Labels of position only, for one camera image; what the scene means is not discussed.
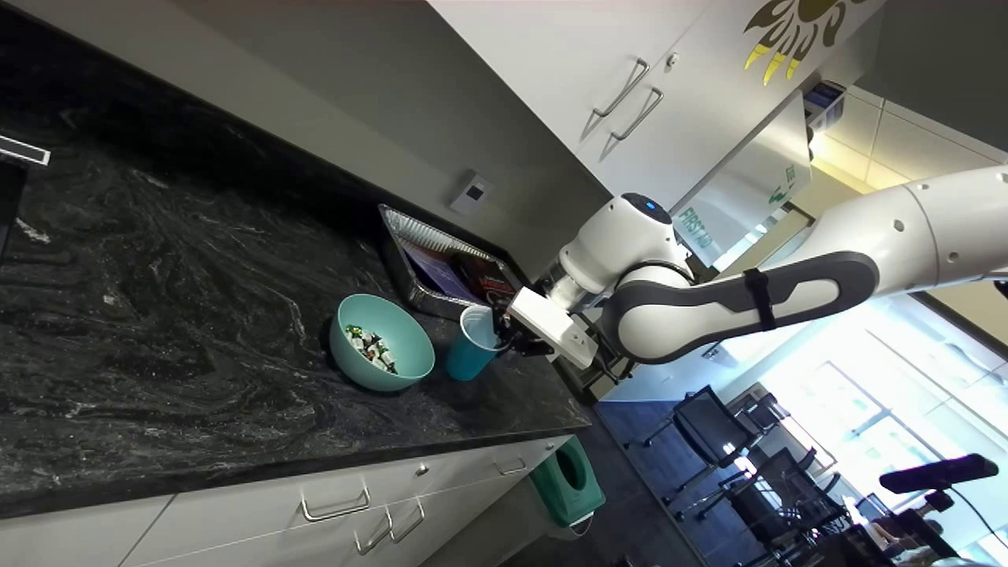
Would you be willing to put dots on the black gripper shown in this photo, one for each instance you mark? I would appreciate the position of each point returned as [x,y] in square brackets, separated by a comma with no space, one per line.
[541,283]

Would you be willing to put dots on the light blue cup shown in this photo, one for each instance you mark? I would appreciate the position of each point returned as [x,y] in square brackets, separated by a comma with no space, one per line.
[471,349]

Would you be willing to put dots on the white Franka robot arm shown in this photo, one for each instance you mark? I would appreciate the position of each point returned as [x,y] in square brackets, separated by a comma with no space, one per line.
[945,230]

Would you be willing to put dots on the green bowl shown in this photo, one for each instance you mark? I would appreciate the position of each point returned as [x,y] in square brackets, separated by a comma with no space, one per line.
[403,362]

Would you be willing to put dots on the assorted wrapped candy pile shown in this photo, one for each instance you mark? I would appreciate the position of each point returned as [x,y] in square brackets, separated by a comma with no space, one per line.
[372,348]

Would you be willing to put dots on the orange and black packet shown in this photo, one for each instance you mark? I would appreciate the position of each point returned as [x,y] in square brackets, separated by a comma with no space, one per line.
[493,282]

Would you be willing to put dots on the purple packet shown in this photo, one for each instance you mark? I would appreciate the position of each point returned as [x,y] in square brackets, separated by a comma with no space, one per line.
[436,272]

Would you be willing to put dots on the metal tray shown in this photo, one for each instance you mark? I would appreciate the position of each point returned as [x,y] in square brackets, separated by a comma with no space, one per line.
[419,301]

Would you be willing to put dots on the round drawer lock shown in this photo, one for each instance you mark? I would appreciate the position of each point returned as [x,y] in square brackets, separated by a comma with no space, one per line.
[419,470]

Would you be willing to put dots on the green trash bin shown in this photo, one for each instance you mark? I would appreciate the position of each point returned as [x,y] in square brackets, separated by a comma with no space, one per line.
[569,482]

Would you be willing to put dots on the black office chair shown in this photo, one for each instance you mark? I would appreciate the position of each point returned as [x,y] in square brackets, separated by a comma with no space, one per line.
[789,491]
[707,427]

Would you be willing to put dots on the green and white sign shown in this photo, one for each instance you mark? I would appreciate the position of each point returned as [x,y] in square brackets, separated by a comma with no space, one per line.
[713,230]

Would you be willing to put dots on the round upper cabinet lock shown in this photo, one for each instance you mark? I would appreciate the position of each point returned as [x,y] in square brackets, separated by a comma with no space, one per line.
[668,62]

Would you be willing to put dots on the yellow and black cabinet sticker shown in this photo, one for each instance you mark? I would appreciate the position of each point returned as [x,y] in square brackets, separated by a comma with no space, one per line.
[798,25]

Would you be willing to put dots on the black flat slab device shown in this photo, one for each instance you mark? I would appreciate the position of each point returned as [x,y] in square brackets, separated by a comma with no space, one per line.
[10,210]

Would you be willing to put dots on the white wall plate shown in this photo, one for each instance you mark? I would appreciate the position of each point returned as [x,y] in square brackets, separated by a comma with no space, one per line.
[471,192]

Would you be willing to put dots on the blue wall box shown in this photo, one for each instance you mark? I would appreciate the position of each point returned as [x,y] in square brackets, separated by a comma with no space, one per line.
[824,106]

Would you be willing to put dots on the black camera bar on stand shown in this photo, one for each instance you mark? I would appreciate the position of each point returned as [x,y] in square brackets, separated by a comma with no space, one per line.
[940,473]

